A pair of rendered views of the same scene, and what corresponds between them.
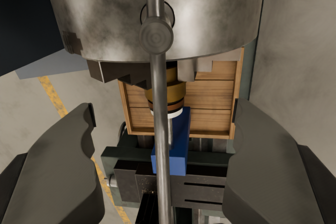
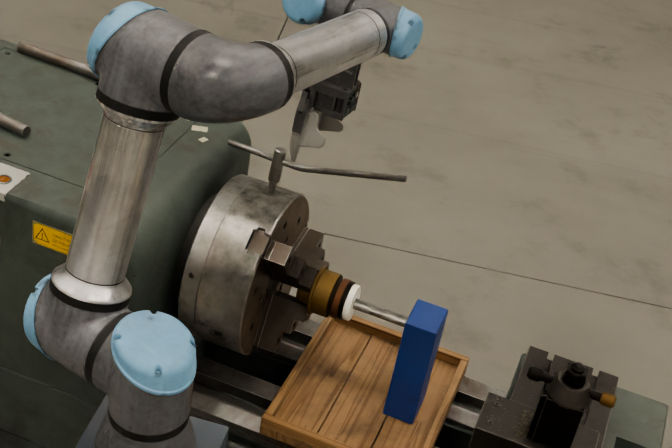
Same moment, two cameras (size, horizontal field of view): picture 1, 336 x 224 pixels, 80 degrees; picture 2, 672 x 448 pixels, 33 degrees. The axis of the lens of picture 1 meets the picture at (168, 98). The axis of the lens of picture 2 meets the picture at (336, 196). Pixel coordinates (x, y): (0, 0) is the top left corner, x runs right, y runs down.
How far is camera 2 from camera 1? 202 cm
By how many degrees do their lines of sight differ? 75
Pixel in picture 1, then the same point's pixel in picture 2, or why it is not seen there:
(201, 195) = not seen: hidden behind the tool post
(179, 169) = (435, 309)
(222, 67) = (349, 338)
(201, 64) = (315, 252)
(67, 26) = (247, 235)
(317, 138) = not seen: outside the picture
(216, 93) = (384, 355)
